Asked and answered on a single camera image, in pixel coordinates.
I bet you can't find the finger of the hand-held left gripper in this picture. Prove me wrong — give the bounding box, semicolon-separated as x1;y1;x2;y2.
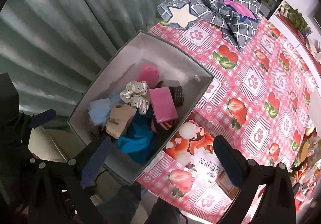
22;109;56;129

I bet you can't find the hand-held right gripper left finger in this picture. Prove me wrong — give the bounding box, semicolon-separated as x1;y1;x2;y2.
33;137;114;224

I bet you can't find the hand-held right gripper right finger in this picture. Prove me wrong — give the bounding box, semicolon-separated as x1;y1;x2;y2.
213;135;298;224

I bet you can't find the leopard print scrunchie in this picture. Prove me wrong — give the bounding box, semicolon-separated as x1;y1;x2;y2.
89;127;108;140

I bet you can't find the teal cloth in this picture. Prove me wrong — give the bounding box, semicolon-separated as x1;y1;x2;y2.
117;111;163;164

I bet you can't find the light blue fluffy scrunchie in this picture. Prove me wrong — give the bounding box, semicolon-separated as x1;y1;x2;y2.
88;95;121;125

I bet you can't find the beige sock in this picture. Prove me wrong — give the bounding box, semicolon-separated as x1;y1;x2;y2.
106;104;137;138

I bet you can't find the white polka dot scrunchie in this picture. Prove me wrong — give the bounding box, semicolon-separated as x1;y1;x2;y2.
120;81;151;115

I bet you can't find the pink cloth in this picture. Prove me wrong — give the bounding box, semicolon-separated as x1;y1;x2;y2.
137;63;160;88

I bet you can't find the white cardboard box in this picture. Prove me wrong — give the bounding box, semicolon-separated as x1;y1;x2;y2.
67;30;215;185

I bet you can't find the yellow lid jar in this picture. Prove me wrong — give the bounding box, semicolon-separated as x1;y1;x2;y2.
300;139;313;162

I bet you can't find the pink strawberry printed tablecloth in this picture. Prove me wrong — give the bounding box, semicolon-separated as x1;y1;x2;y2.
137;7;321;224

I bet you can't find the white television cabinet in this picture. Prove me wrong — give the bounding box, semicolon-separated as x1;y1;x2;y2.
267;0;321;64

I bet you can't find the grey checked star blanket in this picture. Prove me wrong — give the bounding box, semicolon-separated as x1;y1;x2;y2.
157;0;261;51

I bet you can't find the green potted plant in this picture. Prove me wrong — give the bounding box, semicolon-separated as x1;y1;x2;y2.
281;2;313;35

